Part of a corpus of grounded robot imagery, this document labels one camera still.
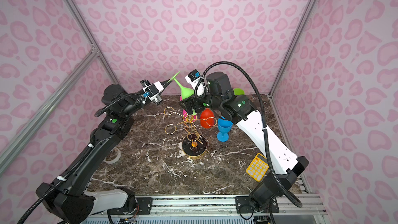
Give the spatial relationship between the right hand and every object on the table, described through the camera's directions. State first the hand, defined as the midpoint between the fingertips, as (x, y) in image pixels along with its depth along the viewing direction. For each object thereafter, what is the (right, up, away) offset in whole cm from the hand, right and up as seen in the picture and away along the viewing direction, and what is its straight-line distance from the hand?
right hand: (187, 96), depth 62 cm
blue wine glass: (+18, -15, +22) cm, 32 cm away
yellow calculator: (+36, -37, +21) cm, 56 cm away
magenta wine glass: (-1, -9, +8) cm, 13 cm away
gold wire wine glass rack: (+1, -26, +28) cm, 39 cm away
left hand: (-7, +8, -5) cm, 11 cm away
